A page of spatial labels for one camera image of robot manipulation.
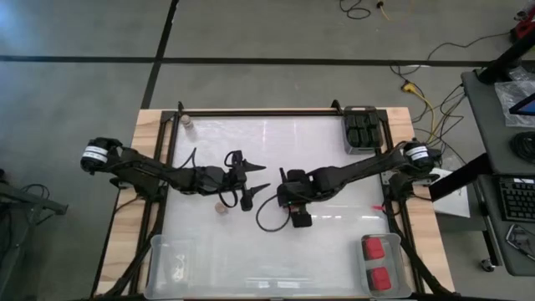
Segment coiled black cable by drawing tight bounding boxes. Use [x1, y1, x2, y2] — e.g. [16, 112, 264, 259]
[510, 131, 535, 165]

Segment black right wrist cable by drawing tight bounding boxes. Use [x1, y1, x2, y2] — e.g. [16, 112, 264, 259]
[255, 194, 293, 233]

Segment clear plastic bag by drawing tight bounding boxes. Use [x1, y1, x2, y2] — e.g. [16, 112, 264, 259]
[494, 79, 535, 128]

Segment long black floor cable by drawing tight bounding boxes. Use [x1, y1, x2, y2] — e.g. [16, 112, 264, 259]
[389, 32, 512, 79]

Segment clear plastic bin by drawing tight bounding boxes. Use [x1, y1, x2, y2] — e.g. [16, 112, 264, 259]
[144, 233, 200, 300]

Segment looped black floor cable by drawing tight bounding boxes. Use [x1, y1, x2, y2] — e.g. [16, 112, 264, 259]
[339, 0, 372, 21]

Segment red tool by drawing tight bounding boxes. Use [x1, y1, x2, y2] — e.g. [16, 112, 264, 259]
[509, 8, 535, 42]

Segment yellow extension cable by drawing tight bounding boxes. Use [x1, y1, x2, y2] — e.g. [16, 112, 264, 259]
[400, 81, 438, 129]

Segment black keyboard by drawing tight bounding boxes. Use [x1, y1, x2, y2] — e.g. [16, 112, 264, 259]
[498, 176, 535, 223]

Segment grey metal stand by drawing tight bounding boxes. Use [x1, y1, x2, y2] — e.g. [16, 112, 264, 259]
[0, 166, 70, 301]

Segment grey plastic bin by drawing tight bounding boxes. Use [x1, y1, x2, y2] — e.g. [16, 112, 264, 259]
[341, 105, 385, 156]

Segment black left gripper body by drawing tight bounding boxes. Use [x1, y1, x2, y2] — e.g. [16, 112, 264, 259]
[194, 164, 248, 197]

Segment white paper sheet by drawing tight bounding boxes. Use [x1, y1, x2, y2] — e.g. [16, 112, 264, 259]
[432, 166, 472, 219]

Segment black stand pole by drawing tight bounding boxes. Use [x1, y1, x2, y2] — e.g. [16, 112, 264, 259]
[477, 31, 535, 85]

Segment translucent plastic bin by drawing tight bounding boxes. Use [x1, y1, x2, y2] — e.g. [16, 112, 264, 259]
[355, 232, 414, 299]

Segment blue-screen tablet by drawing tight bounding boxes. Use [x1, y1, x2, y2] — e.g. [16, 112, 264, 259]
[508, 92, 535, 117]

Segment yellow cable with black plug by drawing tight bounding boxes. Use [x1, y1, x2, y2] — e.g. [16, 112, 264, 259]
[374, 0, 395, 22]

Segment clear safety glasses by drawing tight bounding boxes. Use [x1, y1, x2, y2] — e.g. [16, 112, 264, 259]
[504, 223, 535, 263]

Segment grey desk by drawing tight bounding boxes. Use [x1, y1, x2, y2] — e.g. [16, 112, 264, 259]
[461, 69, 535, 278]

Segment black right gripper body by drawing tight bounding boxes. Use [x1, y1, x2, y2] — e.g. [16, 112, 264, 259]
[275, 168, 323, 209]

